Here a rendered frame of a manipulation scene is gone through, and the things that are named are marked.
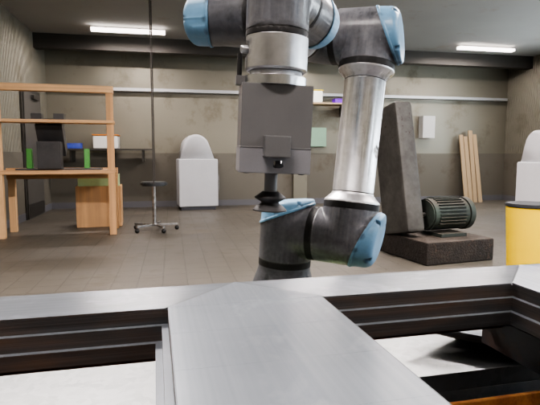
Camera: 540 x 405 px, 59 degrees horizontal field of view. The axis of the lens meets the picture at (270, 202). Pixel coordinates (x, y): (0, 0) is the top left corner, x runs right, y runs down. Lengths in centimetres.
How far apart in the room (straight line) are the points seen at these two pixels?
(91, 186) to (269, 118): 690
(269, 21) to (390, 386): 40
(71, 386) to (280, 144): 51
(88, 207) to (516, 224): 556
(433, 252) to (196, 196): 558
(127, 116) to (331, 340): 978
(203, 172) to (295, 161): 875
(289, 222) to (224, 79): 932
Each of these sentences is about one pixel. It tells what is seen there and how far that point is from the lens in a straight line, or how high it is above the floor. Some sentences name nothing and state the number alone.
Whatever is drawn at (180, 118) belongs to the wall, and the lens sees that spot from 1011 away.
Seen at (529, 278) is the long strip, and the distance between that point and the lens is 75.
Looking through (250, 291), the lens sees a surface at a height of 87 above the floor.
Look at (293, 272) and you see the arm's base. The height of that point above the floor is 79.
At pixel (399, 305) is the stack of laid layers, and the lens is 62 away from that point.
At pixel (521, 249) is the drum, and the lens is 443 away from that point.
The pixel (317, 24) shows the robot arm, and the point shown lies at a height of 120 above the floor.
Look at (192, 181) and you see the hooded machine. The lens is 929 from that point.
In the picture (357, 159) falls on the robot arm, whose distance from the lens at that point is 98.
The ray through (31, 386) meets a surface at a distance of 86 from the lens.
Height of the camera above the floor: 103
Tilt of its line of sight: 5 degrees down
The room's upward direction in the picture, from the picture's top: straight up
